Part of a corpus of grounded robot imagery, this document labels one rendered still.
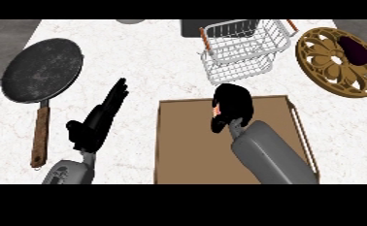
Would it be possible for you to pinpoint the brown tray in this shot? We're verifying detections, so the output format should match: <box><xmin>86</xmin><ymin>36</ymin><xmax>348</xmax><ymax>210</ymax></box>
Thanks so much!
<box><xmin>154</xmin><ymin>94</ymin><xmax>321</xmax><ymax>185</ymax></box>

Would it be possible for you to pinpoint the black frying pan wooden handle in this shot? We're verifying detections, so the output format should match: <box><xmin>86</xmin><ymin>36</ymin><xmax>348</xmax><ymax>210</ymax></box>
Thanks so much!
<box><xmin>0</xmin><ymin>37</ymin><xmax>86</xmax><ymax>170</ymax></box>

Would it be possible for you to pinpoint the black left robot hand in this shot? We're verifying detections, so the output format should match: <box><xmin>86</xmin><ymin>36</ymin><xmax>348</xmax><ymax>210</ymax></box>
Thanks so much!
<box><xmin>65</xmin><ymin>77</ymin><xmax>130</xmax><ymax>154</ymax></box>

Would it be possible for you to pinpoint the grey round object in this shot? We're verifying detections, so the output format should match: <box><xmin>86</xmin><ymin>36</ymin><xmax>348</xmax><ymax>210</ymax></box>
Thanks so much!
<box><xmin>114</xmin><ymin>19</ymin><xmax>146</xmax><ymax>25</ymax></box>

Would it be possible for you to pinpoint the dark purple eggplant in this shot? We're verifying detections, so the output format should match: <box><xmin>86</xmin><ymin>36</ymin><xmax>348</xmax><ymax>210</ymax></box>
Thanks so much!
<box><xmin>337</xmin><ymin>35</ymin><xmax>367</xmax><ymax>67</ymax></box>

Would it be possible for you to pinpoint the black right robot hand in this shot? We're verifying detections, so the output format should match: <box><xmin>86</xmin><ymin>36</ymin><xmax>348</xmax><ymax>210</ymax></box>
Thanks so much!
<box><xmin>208</xmin><ymin>82</ymin><xmax>254</xmax><ymax>134</ymax></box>

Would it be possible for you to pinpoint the dark grey flat appliance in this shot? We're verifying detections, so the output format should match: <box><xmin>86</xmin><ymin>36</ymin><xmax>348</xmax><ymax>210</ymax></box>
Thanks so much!
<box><xmin>179</xmin><ymin>19</ymin><xmax>262</xmax><ymax>39</ymax></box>

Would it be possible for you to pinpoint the golden ornate round trivet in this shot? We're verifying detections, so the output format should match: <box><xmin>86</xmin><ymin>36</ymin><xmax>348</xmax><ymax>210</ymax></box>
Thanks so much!
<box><xmin>294</xmin><ymin>26</ymin><xmax>367</xmax><ymax>99</ymax></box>

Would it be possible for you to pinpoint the white wire tiered basket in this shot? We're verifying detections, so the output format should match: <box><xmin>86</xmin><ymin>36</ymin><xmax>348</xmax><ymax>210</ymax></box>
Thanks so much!
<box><xmin>198</xmin><ymin>19</ymin><xmax>299</xmax><ymax>86</ymax></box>

